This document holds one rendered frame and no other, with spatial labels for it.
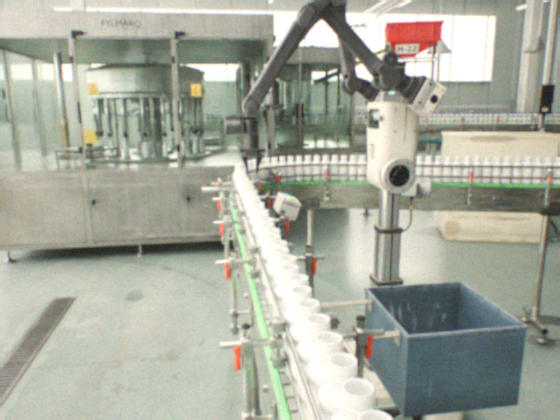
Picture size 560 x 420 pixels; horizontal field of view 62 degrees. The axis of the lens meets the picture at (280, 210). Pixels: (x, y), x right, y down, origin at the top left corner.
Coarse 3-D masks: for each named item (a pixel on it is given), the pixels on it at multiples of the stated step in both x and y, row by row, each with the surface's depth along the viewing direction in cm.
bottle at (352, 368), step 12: (336, 360) 61; (348, 360) 60; (336, 372) 58; (348, 372) 58; (324, 384) 60; (336, 384) 58; (324, 396) 59; (336, 396) 58; (324, 408) 58; (336, 408) 57
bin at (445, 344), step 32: (384, 288) 140; (416, 288) 142; (448, 288) 144; (384, 320) 125; (416, 320) 144; (448, 320) 146; (480, 320) 134; (512, 320) 119; (384, 352) 126; (416, 352) 111; (448, 352) 113; (480, 352) 114; (512, 352) 115; (384, 384) 127; (416, 384) 113; (448, 384) 115; (480, 384) 116; (512, 384) 118; (416, 416) 115
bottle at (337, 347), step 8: (320, 336) 66; (328, 336) 66; (336, 336) 66; (320, 344) 64; (328, 344) 63; (336, 344) 63; (320, 352) 64; (328, 352) 63; (336, 352) 63; (312, 360) 66; (320, 360) 64; (328, 360) 63; (312, 368) 65; (320, 368) 64; (312, 376) 64; (320, 376) 63; (312, 384) 64; (320, 384) 63; (312, 392) 64; (312, 416) 65
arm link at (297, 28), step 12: (312, 12) 165; (300, 24) 166; (288, 36) 168; (300, 36) 169; (288, 48) 169; (276, 60) 169; (264, 72) 170; (276, 72) 170; (264, 84) 170; (252, 96) 169; (264, 96) 170
